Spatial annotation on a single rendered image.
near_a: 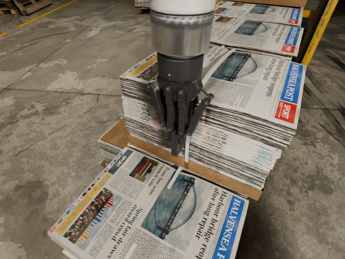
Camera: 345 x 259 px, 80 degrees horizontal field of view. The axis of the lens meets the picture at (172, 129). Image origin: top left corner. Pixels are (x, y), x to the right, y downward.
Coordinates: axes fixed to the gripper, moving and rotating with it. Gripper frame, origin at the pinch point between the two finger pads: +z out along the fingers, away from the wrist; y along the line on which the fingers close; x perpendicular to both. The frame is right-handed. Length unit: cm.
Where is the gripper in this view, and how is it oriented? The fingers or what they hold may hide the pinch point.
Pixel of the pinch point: (177, 141)
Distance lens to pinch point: 45.9
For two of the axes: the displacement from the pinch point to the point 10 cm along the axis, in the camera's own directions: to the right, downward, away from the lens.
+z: -0.1, 7.5, 6.6
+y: -8.9, -3.1, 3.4
